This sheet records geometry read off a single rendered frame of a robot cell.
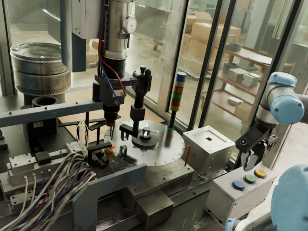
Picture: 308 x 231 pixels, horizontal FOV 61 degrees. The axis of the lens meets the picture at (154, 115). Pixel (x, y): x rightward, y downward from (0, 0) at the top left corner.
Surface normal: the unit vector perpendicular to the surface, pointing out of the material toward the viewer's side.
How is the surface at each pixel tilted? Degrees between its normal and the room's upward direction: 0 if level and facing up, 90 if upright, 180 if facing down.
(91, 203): 90
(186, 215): 0
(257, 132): 32
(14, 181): 90
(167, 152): 0
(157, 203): 0
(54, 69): 90
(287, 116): 90
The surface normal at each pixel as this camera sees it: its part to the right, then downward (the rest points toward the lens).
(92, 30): 0.58, 0.45
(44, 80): 0.39, 0.48
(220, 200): -0.80, 0.18
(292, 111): -0.23, 0.43
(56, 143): 0.14, -0.87
